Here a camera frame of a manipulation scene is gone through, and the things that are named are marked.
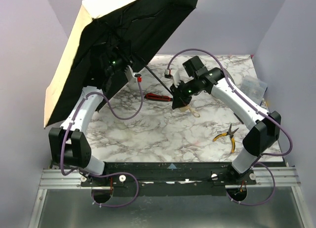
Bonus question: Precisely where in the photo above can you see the beige folding umbrella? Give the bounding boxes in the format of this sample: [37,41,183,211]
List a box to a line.
[43,0,198,126]

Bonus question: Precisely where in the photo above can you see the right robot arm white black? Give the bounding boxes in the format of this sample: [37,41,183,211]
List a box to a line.
[165,56,281,180]

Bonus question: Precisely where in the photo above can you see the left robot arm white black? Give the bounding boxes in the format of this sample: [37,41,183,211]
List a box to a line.
[44,59,108,177]

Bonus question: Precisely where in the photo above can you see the red black utility knife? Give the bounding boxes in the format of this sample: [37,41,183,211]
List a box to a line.
[145,93,173,102]

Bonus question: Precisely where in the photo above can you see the blue tape triangle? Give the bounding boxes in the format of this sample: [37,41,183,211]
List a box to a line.
[168,163,177,170]

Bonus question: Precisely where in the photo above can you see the clear plastic screw box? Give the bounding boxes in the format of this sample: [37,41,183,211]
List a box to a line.
[240,76,268,106]

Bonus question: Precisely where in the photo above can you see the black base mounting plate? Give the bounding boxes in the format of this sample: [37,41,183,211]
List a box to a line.
[81,162,256,197]

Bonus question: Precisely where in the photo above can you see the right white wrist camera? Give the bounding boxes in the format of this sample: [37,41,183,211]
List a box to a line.
[164,69,184,89]

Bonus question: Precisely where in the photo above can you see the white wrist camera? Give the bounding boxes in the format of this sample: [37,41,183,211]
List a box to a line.
[164,69,184,89]
[125,65,142,84]

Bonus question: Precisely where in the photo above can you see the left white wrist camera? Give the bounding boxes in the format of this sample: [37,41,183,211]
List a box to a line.
[125,65,142,84]

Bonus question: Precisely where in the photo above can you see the yellow handled pliers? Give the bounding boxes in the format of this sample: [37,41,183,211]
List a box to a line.
[213,123,239,154]

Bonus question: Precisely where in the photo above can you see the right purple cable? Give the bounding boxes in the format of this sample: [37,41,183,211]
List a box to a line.
[167,49,294,206]

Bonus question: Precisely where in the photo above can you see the aluminium rail frame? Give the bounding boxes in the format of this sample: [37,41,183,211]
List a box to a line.
[29,162,311,228]

